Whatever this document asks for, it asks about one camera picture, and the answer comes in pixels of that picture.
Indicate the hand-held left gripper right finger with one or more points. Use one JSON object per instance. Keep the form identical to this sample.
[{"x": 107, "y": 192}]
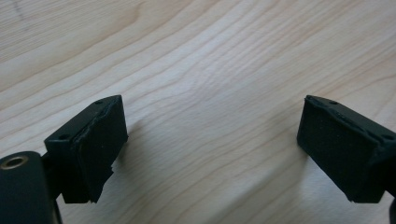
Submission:
[{"x": 339, "y": 149}]

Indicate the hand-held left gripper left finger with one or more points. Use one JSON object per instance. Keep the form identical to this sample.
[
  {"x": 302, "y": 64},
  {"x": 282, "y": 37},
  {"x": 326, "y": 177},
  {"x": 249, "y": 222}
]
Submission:
[{"x": 90, "y": 149}]

